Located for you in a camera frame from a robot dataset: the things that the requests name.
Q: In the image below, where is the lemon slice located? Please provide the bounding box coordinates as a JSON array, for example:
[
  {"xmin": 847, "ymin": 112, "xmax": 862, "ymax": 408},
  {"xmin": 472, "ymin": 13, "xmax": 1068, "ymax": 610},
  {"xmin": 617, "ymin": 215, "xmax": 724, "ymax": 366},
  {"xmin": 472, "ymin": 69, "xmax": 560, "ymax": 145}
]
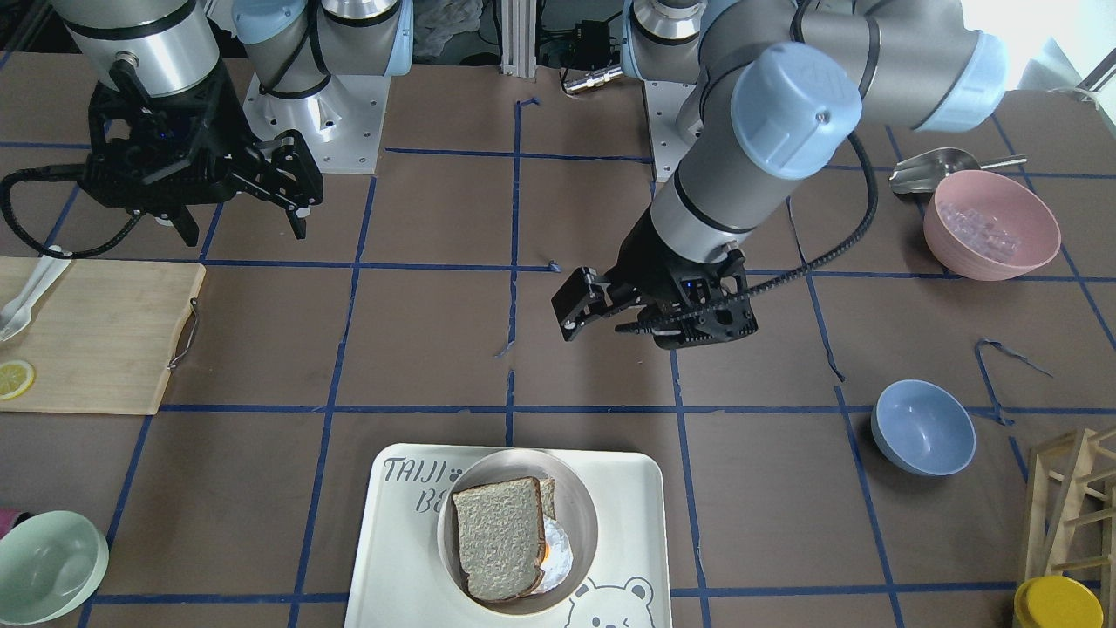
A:
[{"xmin": 0, "ymin": 360, "xmax": 37, "ymax": 400}]

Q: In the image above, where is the wooden cutting board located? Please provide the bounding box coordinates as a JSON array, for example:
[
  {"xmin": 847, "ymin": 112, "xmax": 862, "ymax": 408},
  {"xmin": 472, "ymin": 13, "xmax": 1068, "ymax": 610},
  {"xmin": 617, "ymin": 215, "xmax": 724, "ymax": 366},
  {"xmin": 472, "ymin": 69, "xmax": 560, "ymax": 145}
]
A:
[{"xmin": 1, "ymin": 259, "xmax": 206, "ymax": 416}]

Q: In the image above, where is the light green bowl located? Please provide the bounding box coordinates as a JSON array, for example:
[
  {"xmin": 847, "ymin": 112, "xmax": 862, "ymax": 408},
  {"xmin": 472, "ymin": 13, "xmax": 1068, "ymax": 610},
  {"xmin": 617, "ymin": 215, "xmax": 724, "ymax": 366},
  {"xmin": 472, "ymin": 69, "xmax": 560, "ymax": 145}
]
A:
[{"xmin": 1, "ymin": 510, "xmax": 109, "ymax": 625}]

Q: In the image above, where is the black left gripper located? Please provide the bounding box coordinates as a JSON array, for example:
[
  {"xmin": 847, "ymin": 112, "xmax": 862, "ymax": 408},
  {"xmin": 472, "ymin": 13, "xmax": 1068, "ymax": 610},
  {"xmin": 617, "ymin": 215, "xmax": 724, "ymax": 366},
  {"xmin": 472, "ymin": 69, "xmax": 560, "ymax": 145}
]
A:
[{"xmin": 551, "ymin": 210, "xmax": 758, "ymax": 350}]

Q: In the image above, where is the pink cloth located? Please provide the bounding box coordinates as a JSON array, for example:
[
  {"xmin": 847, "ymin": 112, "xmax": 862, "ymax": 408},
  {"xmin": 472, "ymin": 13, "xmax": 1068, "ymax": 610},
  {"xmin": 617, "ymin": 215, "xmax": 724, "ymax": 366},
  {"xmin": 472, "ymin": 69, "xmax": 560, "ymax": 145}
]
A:
[{"xmin": 0, "ymin": 508, "xmax": 33, "ymax": 539}]

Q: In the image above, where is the cream bear tray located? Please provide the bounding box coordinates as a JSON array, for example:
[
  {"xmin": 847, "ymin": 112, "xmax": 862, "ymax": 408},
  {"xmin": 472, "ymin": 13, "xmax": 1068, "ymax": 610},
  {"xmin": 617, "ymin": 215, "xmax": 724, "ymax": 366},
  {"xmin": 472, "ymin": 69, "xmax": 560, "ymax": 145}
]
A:
[{"xmin": 345, "ymin": 444, "xmax": 672, "ymax": 627}]

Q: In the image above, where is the wooden cup rack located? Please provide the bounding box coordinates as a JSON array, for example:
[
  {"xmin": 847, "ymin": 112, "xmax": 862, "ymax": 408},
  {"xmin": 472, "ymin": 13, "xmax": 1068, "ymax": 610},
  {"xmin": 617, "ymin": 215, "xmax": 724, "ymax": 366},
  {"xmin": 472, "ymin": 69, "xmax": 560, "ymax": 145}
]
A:
[{"xmin": 1019, "ymin": 429, "xmax": 1113, "ymax": 603}]

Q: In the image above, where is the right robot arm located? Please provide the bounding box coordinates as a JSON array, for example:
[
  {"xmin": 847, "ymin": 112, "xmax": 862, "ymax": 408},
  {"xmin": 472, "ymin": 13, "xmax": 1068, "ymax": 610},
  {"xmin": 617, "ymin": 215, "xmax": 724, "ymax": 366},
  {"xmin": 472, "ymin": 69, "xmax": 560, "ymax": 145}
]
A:
[{"xmin": 44, "ymin": 1, "xmax": 414, "ymax": 247}]

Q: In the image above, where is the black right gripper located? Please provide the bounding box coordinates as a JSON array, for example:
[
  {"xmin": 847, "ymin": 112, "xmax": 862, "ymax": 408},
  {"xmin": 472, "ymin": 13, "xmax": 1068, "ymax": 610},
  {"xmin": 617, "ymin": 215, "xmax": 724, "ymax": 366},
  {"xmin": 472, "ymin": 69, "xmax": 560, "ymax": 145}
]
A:
[{"xmin": 78, "ymin": 61, "xmax": 323, "ymax": 247}]

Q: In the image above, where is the yellow mug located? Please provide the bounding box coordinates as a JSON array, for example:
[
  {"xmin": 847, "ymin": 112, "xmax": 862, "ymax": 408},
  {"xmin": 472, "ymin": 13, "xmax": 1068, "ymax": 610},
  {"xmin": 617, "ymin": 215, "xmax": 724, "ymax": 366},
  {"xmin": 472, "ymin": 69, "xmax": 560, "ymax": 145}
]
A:
[{"xmin": 1012, "ymin": 574, "xmax": 1105, "ymax": 627}]

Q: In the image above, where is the fried egg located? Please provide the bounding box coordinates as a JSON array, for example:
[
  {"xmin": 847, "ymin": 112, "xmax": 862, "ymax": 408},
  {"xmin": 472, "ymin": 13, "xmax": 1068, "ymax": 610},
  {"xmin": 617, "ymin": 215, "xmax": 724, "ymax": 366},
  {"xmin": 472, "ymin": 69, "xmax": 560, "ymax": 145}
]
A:
[{"xmin": 529, "ymin": 516, "xmax": 574, "ymax": 595}]

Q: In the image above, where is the brown crust bread slice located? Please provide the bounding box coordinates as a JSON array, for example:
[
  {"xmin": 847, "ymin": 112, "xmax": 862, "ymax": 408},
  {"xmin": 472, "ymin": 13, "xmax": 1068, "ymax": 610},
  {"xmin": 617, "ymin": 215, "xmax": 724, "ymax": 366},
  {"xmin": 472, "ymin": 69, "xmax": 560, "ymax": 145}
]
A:
[{"xmin": 452, "ymin": 476, "xmax": 546, "ymax": 603}]

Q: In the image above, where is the metal scoop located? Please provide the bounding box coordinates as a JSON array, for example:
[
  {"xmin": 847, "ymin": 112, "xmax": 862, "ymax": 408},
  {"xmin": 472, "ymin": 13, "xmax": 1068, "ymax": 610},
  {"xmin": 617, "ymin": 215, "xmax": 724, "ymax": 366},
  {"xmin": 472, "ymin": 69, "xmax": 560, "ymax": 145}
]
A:
[{"xmin": 888, "ymin": 147, "xmax": 1029, "ymax": 195}]

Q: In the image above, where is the aluminium frame post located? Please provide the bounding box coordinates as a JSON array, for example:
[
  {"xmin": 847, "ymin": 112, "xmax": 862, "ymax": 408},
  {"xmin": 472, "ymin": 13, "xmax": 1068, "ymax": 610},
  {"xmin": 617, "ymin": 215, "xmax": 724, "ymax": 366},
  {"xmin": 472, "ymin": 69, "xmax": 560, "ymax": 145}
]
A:
[{"xmin": 499, "ymin": 0, "xmax": 541, "ymax": 80}]

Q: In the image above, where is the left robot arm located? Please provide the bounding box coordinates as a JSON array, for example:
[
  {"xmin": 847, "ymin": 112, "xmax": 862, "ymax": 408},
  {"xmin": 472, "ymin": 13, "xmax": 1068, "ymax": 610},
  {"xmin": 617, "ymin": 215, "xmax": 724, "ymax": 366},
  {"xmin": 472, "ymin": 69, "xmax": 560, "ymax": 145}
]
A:
[{"xmin": 551, "ymin": 1, "xmax": 1010, "ymax": 350}]

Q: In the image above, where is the pink bowl with ice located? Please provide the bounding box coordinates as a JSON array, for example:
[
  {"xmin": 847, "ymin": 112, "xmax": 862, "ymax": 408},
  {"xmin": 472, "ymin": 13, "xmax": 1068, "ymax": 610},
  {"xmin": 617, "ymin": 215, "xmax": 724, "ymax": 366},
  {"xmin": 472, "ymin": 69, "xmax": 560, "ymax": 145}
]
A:
[{"xmin": 923, "ymin": 170, "xmax": 1064, "ymax": 281}]

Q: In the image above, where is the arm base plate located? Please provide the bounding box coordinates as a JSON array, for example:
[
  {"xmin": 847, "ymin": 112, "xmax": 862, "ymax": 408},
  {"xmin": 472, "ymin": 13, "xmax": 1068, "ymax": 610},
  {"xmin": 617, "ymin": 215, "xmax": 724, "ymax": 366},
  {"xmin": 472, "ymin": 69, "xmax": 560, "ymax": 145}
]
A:
[
  {"xmin": 243, "ymin": 76, "xmax": 391, "ymax": 174},
  {"xmin": 644, "ymin": 83, "xmax": 703, "ymax": 183}
]

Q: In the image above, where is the white plastic spoon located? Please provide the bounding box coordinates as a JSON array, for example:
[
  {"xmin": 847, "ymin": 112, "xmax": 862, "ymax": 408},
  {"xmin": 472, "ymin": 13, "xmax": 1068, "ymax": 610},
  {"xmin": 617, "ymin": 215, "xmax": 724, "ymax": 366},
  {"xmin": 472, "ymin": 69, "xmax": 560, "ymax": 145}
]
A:
[{"xmin": 1, "ymin": 247, "xmax": 73, "ymax": 342}]

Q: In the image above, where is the blue bowl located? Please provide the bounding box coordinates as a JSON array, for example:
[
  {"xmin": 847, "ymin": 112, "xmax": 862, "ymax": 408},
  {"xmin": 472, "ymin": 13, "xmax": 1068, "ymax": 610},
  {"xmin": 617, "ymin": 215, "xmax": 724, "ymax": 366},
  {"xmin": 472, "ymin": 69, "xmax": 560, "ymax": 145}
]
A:
[{"xmin": 870, "ymin": 380, "xmax": 977, "ymax": 477}]

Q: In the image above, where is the bread slice under egg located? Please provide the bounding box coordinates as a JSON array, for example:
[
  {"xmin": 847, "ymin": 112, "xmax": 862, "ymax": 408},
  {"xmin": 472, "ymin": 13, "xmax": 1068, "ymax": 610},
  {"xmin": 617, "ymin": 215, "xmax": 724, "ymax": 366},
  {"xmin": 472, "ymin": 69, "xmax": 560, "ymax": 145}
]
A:
[{"xmin": 538, "ymin": 477, "xmax": 558, "ymax": 521}]

